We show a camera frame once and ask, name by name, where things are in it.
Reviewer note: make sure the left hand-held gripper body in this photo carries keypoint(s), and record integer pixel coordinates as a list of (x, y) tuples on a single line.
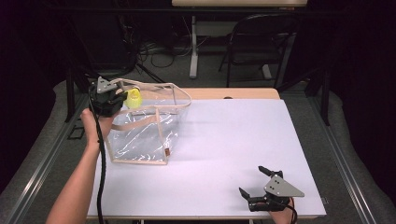
[(104, 99)]

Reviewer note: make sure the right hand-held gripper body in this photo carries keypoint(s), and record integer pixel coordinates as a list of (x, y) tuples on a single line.
[(280, 188)]

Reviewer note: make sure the yellow shuttlecock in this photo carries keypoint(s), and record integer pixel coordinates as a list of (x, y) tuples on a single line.
[(134, 99)]

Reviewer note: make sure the clear plastic bag beige trim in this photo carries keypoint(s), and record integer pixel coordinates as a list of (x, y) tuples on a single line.
[(140, 140)]

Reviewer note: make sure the person's right hand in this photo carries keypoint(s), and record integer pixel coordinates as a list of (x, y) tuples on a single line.
[(283, 216)]

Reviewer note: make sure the person's left hand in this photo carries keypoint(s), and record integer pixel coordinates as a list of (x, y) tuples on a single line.
[(93, 130)]

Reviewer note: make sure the black metal stand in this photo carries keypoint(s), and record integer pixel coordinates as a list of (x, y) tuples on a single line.
[(325, 96), (70, 93)]

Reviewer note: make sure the white table board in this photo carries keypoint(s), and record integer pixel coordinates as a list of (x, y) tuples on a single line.
[(236, 137)]

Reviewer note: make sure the white-legged background desk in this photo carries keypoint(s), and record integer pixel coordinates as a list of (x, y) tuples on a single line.
[(194, 46)]

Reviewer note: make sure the wooden table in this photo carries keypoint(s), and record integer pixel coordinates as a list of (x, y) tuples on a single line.
[(218, 93)]

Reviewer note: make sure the black folding chair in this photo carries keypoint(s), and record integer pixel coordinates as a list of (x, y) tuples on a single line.
[(261, 46)]

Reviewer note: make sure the grey metal floor rail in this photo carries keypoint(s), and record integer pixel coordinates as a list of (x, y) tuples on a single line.
[(43, 161), (339, 155)]

